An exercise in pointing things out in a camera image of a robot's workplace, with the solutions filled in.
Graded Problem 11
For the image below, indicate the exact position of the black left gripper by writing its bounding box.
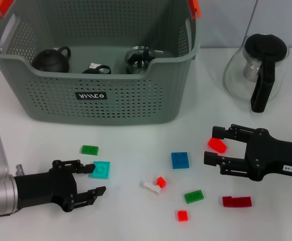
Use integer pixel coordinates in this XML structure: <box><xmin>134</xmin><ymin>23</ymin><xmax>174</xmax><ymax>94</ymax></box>
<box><xmin>13</xmin><ymin>159</ymin><xmax>107</xmax><ymax>213</ymax></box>

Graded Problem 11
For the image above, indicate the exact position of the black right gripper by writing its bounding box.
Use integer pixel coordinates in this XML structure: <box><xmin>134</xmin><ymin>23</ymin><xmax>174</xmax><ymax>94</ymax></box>
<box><xmin>203</xmin><ymin>124</ymin><xmax>292</xmax><ymax>182</ymax></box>

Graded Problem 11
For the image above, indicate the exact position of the cyan toy brick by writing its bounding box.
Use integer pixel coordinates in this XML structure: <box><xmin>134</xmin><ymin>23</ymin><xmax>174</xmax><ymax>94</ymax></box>
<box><xmin>90</xmin><ymin>161</ymin><xmax>111</xmax><ymax>179</ymax></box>

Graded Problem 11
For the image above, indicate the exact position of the green toy brick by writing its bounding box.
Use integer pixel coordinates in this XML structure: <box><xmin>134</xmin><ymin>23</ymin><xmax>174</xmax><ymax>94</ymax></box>
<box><xmin>184</xmin><ymin>189</ymin><xmax>204</xmax><ymax>204</ymax></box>
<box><xmin>81</xmin><ymin>145</ymin><xmax>99</xmax><ymax>156</ymax></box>

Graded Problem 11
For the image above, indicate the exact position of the orange-red square brick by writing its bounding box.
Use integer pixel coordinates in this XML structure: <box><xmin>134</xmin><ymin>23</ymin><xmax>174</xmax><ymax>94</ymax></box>
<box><xmin>177</xmin><ymin>209</ymin><xmax>189</xmax><ymax>222</ymax></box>

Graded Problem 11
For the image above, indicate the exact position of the glass teacup with black sleeve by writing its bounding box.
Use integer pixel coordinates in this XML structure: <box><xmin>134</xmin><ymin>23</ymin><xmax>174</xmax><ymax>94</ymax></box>
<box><xmin>81</xmin><ymin>64</ymin><xmax>112</xmax><ymax>75</ymax></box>
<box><xmin>125</xmin><ymin>46</ymin><xmax>153</xmax><ymax>75</ymax></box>
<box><xmin>149</xmin><ymin>49</ymin><xmax>165</xmax><ymax>59</ymax></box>

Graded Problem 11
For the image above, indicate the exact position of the grey perforated storage bin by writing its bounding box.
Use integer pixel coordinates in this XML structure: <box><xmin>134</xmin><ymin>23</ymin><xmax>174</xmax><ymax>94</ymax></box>
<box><xmin>0</xmin><ymin>0</ymin><xmax>202</xmax><ymax>126</ymax></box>

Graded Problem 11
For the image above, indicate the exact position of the orange-red sloped toy brick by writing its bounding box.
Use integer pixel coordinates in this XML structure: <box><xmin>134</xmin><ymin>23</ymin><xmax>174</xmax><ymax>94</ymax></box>
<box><xmin>207</xmin><ymin>137</ymin><xmax>228</xmax><ymax>154</ymax></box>

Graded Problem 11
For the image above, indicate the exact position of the dark red toy brick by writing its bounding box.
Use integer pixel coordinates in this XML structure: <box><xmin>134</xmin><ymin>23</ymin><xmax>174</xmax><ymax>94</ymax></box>
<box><xmin>222</xmin><ymin>195</ymin><xmax>252</xmax><ymax>208</ymax></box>

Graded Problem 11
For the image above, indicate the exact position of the blue toy brick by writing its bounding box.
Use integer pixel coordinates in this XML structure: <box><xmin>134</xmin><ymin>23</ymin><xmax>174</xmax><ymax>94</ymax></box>
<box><xmin>170</xmin><ymin>151</ymin><xmax>190</xmax><ymax>169</ymax></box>

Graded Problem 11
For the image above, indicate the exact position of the black clay teapot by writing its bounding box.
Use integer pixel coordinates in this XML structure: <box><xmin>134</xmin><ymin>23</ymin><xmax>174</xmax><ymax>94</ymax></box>
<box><xmin>32</xmin><ymin>46</ymin><xmax>72</xmax><ymax>73</ymax></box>

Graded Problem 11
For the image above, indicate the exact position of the orange clamp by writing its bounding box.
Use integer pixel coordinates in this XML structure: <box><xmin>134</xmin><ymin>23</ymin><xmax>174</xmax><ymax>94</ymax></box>
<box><xmin>187</xmin><ymin>0</ymin><xmax>202</xmax><ymax>21</ymax></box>
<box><xmin>0</xmin><ymin>0</ymin><xmax>14</xmax><ymax>18</ymax></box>

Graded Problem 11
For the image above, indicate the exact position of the glass pitcher with black handle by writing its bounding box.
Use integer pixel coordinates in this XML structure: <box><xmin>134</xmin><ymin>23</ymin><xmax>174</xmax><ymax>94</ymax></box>
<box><xmin>222</xmin><ymin>33</ymin><xmax>290</xmax><ymax>113</ymax></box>

